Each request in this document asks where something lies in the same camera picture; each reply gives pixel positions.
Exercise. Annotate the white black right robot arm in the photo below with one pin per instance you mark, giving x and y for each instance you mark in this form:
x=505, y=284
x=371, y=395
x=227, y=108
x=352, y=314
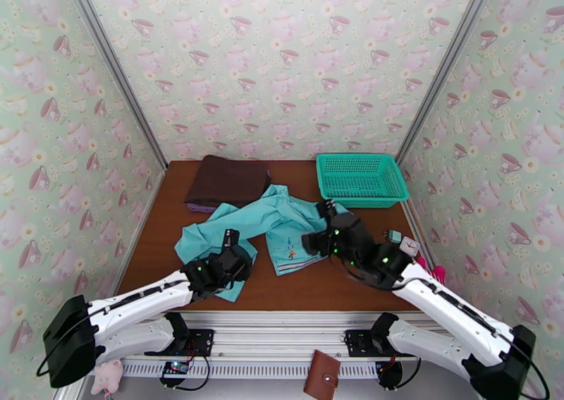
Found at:
x=445, y=302

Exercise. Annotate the aluminium frame post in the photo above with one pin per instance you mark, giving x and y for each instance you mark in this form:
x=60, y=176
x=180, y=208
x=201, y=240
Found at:
x=114, y=68
x=445, y=68

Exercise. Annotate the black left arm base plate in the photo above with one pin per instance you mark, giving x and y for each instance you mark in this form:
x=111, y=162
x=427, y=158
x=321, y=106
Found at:
x=200, y=341

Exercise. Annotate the teal plastic basket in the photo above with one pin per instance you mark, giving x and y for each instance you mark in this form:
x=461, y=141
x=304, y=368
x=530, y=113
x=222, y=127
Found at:
x=359, y=178

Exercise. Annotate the purple folded trousers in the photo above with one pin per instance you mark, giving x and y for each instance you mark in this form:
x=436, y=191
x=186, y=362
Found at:
x=198, y=208

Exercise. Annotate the aluminium front rail bed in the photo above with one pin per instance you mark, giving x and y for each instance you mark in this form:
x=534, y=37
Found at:
x=282, y=328

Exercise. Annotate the aluminium table side rail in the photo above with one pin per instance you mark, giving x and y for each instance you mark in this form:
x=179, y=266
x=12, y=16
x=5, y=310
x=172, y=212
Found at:
x=134, y=244
x=418, y=231

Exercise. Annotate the small white alarm clock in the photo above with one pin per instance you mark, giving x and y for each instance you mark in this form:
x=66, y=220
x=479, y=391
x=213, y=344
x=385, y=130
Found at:
x=410, y=248

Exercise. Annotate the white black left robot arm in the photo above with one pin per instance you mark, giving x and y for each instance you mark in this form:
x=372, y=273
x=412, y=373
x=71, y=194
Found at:
x=141, y=293

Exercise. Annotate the teal trousers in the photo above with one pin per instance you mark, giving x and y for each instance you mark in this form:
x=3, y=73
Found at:
x=264, y=218

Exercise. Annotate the brown leather wallet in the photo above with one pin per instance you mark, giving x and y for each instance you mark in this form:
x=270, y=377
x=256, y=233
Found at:
x=321, y=374

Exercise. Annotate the small mint green box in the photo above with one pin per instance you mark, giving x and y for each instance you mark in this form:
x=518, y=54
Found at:
x=392, y=236

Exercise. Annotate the black controller board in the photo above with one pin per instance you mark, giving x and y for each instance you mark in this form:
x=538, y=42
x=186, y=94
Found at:
x=175, y=369
x=387, y=374

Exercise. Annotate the pale pink plush toy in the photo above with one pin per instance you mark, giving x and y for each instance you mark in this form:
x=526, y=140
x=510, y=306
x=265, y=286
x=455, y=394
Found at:
x=107, y=376

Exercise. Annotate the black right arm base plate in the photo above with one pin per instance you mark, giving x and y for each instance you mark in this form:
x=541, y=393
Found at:
x=359, y=341

